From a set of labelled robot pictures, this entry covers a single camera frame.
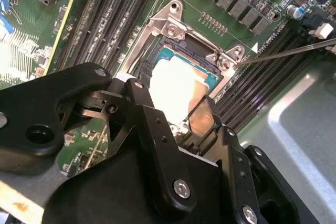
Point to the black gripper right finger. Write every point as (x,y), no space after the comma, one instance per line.
(236,171)

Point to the thin metal locking lever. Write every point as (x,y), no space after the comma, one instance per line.
(288,52)

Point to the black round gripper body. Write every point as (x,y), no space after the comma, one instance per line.
(110,195)

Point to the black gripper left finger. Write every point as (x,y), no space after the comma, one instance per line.
(39,108)

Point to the silver square CPU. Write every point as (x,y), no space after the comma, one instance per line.
(173,90)

